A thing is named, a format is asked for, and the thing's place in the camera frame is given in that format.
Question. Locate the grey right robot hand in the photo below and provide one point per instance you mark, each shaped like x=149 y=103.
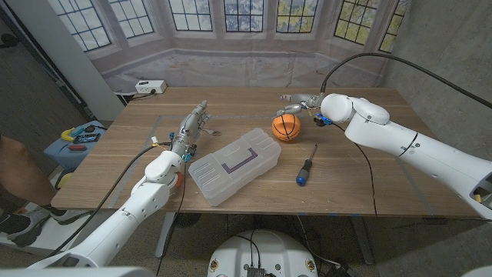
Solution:
x=307 y=101

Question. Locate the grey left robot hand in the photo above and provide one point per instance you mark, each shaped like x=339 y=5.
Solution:
x=190 y=127

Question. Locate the orange mini basketball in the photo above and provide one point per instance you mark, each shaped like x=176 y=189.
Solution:
x=286 y=127

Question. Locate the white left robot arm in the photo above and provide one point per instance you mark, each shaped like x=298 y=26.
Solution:
x=127 y=219

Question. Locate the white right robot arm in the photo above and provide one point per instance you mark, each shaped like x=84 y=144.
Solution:
x=403 y=138

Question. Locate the clear plastic clamshell container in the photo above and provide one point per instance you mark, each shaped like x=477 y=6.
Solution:
x=230 y=169

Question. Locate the grey tape outline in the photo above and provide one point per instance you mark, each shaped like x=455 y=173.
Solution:
x=238 y=115

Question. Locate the red orange plastic piece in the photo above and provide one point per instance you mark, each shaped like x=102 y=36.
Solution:
x=180 y=180

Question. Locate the white power strip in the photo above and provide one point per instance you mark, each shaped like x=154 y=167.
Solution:
x=150 y=87

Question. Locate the printed window backdrop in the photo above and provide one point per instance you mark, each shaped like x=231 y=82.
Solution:
x=246 y=65

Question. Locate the grey table leg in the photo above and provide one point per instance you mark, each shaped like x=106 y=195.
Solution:
x=165 y=234
x=362 y=240

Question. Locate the small red flat item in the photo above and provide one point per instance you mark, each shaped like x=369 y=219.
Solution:
x=77 y=147

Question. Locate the blue stool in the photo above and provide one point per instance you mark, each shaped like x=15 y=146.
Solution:
x=61 y=155

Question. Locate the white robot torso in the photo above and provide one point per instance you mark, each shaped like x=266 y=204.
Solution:
x=265 y=250

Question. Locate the person with grey sneakers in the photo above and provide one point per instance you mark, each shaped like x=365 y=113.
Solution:
x=19 y=173

